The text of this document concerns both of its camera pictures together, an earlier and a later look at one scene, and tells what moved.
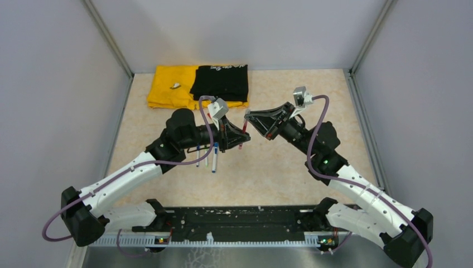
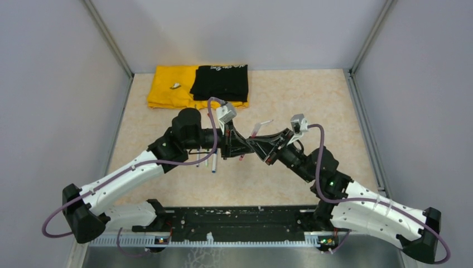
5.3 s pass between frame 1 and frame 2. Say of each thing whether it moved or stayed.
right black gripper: moved
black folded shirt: stayed
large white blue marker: stayed
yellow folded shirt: stayed
